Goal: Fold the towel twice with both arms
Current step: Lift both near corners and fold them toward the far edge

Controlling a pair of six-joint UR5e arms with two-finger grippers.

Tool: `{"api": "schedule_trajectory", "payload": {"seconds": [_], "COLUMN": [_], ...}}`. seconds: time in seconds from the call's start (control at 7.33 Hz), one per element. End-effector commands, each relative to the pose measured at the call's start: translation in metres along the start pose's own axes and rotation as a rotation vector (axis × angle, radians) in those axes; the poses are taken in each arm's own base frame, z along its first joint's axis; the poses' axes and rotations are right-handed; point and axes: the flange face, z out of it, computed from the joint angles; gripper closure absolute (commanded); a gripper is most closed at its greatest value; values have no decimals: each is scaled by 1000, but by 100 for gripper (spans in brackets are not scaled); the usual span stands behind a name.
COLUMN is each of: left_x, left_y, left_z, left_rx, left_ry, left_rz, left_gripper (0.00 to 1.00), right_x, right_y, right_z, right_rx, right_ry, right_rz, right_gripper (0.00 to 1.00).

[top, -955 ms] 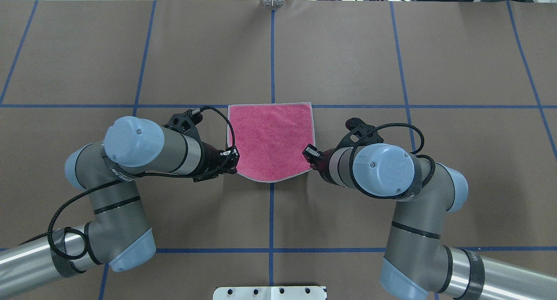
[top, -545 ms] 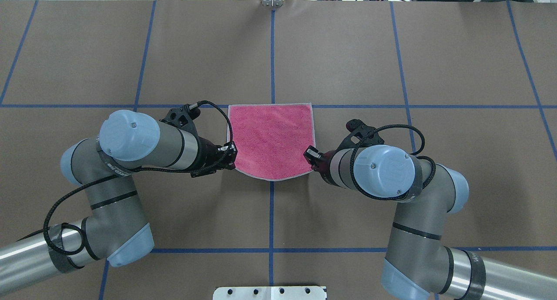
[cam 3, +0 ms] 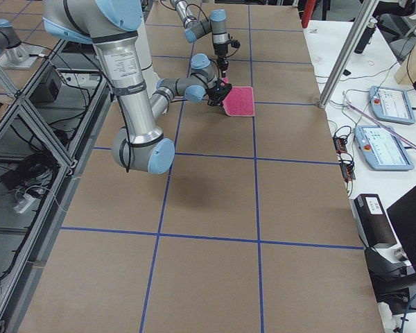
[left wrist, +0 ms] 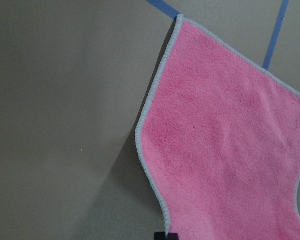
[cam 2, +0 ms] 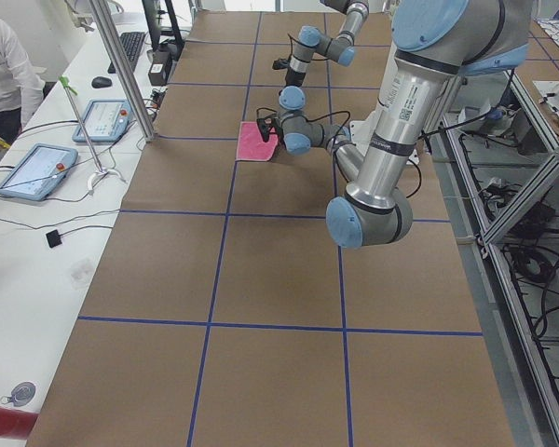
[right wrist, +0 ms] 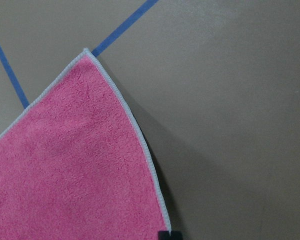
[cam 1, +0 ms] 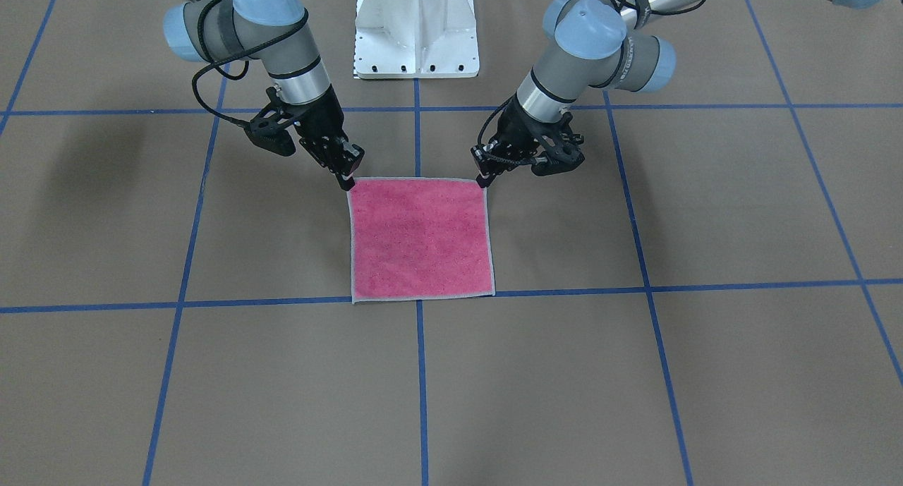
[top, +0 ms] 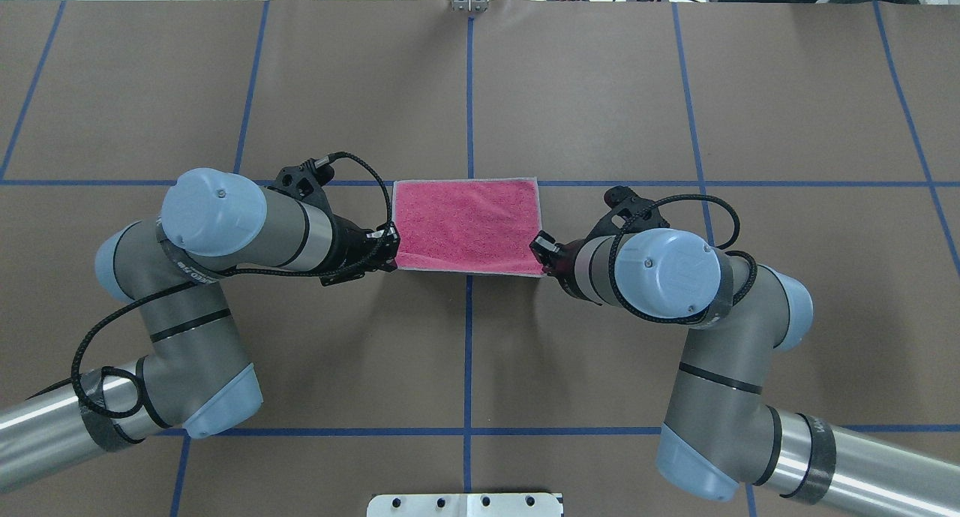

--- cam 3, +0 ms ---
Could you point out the upper teach pendant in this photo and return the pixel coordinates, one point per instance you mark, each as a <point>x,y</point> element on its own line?
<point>391,105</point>

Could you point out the aluminium frame post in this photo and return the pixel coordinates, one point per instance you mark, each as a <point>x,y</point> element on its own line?
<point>352,39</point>

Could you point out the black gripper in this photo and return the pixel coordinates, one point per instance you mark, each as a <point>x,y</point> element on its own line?
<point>218,93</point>
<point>221,53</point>

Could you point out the teach pendant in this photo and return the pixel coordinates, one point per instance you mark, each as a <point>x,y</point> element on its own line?
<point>381,150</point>
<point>391,105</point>

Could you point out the lower teach pendant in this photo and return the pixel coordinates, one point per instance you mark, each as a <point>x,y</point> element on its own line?
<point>381,150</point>

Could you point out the black box with label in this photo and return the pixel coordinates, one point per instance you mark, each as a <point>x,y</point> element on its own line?
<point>374,222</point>

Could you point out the white power strip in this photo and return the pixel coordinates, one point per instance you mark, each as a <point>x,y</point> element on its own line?
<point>24,203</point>

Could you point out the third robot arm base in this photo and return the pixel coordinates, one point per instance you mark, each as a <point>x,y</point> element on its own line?
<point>14,54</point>

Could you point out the aluminium frame rack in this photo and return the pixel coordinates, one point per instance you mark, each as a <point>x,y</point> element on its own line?
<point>49,118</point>

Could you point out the black cylinder tool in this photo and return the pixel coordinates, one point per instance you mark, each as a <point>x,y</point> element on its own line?
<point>366,36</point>

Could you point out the black monitor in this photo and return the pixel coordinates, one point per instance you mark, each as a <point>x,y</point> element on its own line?
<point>402,216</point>

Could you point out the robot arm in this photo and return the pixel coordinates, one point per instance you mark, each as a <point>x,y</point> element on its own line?
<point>112,28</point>
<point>216,25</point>

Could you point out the pink and grey towel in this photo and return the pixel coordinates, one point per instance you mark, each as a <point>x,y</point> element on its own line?
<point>239,102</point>

